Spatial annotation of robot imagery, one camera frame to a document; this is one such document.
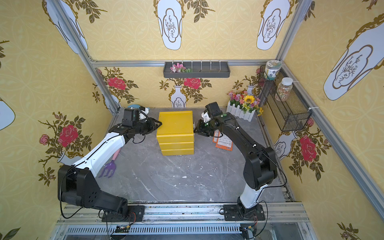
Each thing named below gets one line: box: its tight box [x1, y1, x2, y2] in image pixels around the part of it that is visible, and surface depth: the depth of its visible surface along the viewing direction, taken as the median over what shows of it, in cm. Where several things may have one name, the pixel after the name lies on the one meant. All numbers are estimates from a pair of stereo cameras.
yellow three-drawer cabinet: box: [156, 110, 194, 156], surface depth 85 cm
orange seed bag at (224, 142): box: [215, 134, 234, 151], surface depth 102 cm
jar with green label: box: [264, 59, 283, 81], surface depth 87 cm
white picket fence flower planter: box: [226, 89, 264, 122], surface depth 106 cm
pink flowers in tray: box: [170, 62, 191, 73], surface depth 89 cm
